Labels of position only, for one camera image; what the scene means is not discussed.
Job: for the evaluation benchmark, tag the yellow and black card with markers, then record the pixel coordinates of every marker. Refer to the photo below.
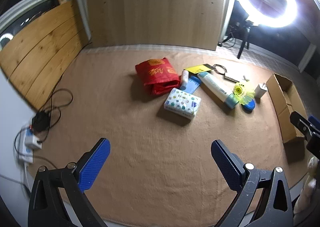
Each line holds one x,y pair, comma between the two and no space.
197,68

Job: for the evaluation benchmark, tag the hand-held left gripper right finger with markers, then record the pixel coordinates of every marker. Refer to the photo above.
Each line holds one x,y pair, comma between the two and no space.
225,164

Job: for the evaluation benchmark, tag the patterned white tissue pack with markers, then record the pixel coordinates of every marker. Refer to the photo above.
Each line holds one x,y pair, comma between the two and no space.
182,103

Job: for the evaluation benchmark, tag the white tube with blue cap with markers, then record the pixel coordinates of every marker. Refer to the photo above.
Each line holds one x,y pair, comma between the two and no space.
215,86

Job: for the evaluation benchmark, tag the black power adapter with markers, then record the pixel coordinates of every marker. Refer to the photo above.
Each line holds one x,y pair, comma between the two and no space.
40,121

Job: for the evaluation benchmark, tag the blue plastic phone stand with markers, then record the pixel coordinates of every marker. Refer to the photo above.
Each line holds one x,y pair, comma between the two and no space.
193,84

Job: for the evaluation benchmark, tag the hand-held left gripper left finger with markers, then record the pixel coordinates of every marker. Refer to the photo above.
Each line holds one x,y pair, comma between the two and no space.
96,164

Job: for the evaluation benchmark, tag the person's right hand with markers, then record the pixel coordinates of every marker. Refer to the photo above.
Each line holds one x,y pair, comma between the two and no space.
308,184

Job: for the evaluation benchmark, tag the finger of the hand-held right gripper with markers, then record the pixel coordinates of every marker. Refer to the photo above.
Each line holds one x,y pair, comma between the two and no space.
301,124
314,121

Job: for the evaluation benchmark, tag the white power strip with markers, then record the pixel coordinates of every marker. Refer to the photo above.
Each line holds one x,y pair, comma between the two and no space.
25,148

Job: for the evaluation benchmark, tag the blue round lid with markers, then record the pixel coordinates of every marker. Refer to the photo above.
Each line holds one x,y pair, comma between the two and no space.
248,106

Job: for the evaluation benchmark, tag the large light wood board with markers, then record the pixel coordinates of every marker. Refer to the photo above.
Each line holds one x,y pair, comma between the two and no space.
155,6

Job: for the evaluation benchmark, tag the pine plank panel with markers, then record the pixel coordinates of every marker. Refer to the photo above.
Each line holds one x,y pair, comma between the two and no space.
42,56

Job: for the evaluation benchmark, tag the red printed bag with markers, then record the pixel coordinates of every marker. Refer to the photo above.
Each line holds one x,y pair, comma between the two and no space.
157,74

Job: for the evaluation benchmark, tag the small white bottle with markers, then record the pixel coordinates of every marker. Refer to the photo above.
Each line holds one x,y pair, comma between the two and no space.
184,78

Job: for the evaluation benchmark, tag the white charger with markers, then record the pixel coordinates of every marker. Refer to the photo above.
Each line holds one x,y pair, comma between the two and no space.
260,91

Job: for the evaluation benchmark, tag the cardboard box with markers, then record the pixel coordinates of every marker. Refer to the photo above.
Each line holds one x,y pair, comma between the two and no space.
282,116

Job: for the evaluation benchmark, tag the yellow plastic shuttlecock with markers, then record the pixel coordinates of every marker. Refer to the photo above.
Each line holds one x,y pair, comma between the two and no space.
240,90

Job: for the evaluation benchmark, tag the black tripod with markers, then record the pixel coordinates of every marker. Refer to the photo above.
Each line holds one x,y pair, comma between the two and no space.
243,44

